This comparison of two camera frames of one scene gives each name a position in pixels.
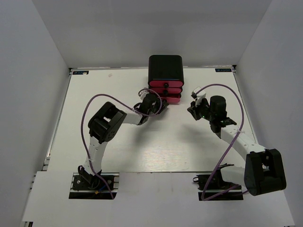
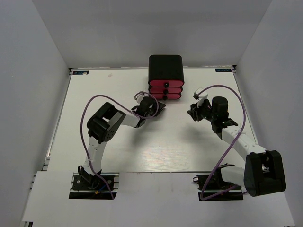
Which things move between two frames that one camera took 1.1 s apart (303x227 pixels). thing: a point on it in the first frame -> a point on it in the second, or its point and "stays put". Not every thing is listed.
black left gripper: x=164 y=105 stays put
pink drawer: x=166 y=90 stays put
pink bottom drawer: x=172 y=100 -> x=165 y=96
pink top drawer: x=164 y=83 stays put
